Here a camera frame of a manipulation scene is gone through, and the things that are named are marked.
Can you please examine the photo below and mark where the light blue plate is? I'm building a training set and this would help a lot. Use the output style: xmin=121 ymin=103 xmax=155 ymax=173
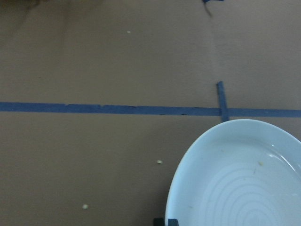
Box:
xmin=165 ymin=119 xmax=301 ymax=226

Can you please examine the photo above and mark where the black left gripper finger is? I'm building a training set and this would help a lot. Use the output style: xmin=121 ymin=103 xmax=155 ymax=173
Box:
xmin=167 ymin=219 xmax=179 ymax=226

